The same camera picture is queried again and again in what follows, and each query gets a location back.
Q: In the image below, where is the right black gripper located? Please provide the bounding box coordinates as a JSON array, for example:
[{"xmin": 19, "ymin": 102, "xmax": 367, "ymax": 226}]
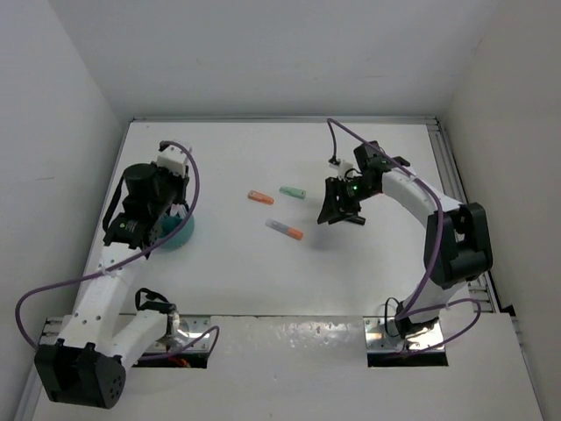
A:
[{"xmin": 318, "ymin": 176, "xmax": 379, "ymax": 225}]

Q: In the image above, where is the yellow black highlighter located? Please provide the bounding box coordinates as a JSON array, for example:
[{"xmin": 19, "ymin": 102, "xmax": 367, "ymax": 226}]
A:
[{"xmin": 347, "ymin": 216, "xmax": 366, "ymax": 225}]

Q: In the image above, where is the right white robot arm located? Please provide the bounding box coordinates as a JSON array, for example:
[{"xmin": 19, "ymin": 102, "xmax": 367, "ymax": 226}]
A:
[{"xmin": 317, "ymin": 141, "xmax": 493, "ymax": 339}]

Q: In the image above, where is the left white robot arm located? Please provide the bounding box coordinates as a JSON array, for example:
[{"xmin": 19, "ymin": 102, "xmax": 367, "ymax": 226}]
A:
[{"xmin": 34, "ymin": 162, "xmax": 188, "ymax": 409}]

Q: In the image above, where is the teal round divided organizer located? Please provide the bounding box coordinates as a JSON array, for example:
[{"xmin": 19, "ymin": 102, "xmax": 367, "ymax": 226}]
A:
[{"xmin": 156, "ymin": 205, "xmax": 197, "ymax": 251}]

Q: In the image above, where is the grey orange highlighter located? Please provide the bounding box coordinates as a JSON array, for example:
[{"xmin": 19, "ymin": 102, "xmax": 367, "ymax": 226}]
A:
[{"xmin": 266, "ymin": 218, "xmax": 303, "ymax": 240}]

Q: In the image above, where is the green correction tape case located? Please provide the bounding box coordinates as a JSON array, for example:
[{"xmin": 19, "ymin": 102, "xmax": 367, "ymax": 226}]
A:
[{"xmin": 279, "ymin": 186, "xmax": 306, "ymax": 199}]

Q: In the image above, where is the orange correction tape case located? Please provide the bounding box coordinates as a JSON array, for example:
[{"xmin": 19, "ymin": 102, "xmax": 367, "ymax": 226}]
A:
[{"xmin": 247, "ymin": 190, "xmax": 274, "ymax": 205}]

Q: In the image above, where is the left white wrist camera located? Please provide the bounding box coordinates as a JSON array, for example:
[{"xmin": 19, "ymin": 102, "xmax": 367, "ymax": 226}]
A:
[{"xmin": 156, "ymin": 141, "xmax": 192, "ymax": 178}]

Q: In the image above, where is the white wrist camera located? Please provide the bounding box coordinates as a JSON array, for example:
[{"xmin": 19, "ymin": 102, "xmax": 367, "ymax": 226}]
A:
[
  {"xmin": 156, "ymin": 141, "xmax": 192, "ymax": 178},
  {"xmin": 329, "ymin": 158, "xmax": 354, "ymax": 180}
]

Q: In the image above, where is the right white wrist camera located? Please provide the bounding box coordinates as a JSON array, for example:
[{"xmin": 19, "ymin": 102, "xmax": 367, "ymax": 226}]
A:
[{"xmin": 329, "ymin": 158, "xmax": 354, "ymax": 180}]

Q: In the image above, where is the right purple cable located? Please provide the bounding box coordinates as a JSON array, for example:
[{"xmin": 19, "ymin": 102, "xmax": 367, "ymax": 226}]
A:
[{"xmin": 326, "ymin": 117, "xmax": 482, "ymax": 356}]

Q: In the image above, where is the purple cable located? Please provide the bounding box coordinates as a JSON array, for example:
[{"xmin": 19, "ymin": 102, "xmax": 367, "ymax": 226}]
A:
[
  {"xmin": 15, "ymin": 140, "xmax": 220, "ymax": 361},
  {"xmin": 326, "ymin": 117, "xmax": 482, "ymax": 356}
]

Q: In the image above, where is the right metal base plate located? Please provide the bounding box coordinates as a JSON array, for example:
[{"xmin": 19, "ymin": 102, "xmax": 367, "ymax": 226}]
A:
[{"xmin": 363, "ymin": 317, "xmax": 445, "ymax": 354}]

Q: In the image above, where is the metal base plate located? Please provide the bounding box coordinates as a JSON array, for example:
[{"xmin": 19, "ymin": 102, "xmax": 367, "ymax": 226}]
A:
[
  {"xmin": 363, "ymin": 317, "xmax": 445, "ymax": 354},
  {"xmin": 163, "ymin": 315, "xmax": 215, "ymax": 353}
]

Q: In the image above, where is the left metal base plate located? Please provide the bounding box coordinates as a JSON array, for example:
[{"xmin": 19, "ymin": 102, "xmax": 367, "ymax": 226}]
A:
[{"xmin": 163, "ymin": 315, "xmax": 215, "ymax": 353}]

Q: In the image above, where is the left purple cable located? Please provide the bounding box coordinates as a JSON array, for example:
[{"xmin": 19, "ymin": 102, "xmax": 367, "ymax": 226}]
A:
[{"xmin": 15, "ymin": 140, "xmax": 220, "ymax": 361}]

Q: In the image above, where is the aluminium frame rail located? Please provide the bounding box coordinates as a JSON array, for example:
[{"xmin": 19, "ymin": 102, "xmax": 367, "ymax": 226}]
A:
[{"xmin": 427, "ymin": 121, "xmax": 500, "ymax": 313}]

